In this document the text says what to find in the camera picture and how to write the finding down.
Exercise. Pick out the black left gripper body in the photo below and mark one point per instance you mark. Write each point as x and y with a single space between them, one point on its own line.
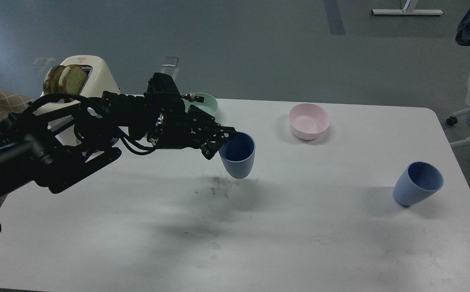
176 120

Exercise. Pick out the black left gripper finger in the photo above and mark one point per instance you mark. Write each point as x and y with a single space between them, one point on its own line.
210 147
218 133

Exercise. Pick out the blue cup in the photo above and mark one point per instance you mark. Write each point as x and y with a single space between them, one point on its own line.
417 182
238 155

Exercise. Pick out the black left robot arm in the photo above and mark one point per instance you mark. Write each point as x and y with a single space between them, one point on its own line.
30 150

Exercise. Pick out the green bowl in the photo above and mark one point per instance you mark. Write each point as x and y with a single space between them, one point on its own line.
209 105

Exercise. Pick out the pink bowl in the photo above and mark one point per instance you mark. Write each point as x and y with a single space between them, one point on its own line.
308 121

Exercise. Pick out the cream toaster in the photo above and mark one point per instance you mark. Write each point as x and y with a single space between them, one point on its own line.
99 79

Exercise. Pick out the toast slice front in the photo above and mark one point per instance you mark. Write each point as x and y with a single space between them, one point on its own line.
72 79

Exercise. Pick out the toast slice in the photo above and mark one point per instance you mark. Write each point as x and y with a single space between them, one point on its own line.
51 80
72 79

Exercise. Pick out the toast slice back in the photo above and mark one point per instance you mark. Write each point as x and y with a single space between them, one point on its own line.
51 80

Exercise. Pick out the white stand base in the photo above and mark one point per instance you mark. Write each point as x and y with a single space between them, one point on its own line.
409 8

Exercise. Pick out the clear floor bracket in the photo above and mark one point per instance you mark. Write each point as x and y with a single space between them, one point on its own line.
170 66

